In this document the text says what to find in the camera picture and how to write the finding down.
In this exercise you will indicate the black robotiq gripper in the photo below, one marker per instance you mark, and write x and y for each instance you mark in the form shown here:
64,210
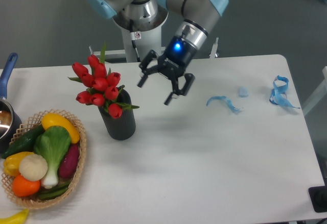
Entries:
172,64

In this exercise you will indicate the red tulip bouquet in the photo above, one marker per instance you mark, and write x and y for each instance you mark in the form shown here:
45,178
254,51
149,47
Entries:
102,86

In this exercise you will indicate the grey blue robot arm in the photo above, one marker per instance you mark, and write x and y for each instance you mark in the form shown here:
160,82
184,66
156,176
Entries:
163,36

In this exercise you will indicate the dark grey ribbed vase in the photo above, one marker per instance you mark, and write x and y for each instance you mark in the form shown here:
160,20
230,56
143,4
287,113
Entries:
119,118

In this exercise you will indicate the small light blue cap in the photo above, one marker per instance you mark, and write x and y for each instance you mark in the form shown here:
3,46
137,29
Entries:
243,92

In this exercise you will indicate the curled blue ribbon strip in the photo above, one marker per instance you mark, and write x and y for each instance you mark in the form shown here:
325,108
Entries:
227,101

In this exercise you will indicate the tangled blue ribbon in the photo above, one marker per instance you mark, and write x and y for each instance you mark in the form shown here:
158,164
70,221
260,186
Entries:
278,95

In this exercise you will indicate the purple sweet potato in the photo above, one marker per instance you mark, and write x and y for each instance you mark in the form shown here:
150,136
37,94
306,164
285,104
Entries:
69,164

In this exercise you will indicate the green bok choy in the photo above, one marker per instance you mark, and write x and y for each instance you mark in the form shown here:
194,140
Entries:
52,145

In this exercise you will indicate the woven wicker basket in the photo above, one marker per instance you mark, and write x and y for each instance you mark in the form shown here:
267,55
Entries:
53,118

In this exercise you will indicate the dark green cucumber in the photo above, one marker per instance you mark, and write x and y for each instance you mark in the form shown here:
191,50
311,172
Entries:
25,143

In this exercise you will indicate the green bean pods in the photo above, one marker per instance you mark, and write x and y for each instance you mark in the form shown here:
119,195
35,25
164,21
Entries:
53,192

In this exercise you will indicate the yellow bell pepper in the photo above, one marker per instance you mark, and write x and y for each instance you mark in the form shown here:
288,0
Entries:
11,163

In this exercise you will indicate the orange fruit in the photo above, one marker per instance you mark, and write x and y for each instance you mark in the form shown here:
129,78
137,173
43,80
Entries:
22,187

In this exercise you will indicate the black device at edge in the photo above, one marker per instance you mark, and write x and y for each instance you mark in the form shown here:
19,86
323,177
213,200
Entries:
318,198

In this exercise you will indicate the yellow banana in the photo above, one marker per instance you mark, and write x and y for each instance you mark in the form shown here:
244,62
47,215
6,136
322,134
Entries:
18,218

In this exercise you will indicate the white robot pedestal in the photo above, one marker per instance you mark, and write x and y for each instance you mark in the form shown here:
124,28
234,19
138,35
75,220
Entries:
141,26

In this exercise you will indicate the blue handled saucepan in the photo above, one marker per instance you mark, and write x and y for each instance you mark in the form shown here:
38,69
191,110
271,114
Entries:
10,121

